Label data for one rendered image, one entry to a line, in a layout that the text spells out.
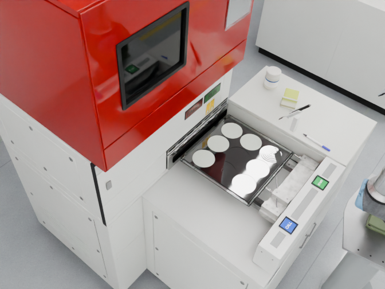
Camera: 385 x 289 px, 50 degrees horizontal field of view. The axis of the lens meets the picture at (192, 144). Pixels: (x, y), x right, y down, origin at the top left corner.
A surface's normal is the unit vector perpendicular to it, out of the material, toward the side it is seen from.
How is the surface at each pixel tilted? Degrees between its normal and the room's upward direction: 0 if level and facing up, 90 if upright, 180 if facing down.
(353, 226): 0
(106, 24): 90
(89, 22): 90
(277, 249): 0
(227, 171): 0
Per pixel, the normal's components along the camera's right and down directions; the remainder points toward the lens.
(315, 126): 0.05, -0.65
